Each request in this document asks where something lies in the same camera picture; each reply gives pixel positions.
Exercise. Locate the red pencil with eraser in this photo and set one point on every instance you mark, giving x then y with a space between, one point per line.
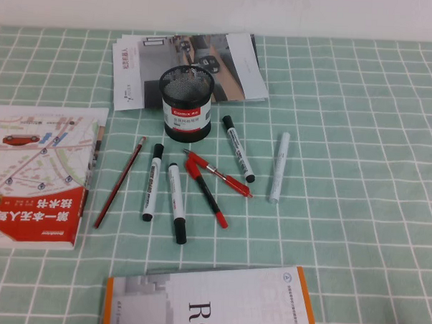
120 183

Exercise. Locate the red retractable gel pen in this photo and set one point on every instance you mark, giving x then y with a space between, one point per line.
233 182

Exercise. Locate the red and black marker pen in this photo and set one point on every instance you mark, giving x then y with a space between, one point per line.
207 194

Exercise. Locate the black mesh pen holder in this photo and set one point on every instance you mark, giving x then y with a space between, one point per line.
185 126

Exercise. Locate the white pen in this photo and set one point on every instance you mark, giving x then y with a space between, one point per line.
279 168

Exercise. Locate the white board marker black cap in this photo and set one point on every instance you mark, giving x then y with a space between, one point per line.
238 148
175 196
152 180

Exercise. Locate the photo cover brochure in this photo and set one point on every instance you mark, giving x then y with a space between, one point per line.
241 70

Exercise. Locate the white brochure with red text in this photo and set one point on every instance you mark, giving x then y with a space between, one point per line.
128 79

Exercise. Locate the white book with orange edge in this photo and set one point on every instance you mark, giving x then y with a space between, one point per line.
213 305

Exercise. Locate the red map cover book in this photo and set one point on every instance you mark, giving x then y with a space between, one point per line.
27 214

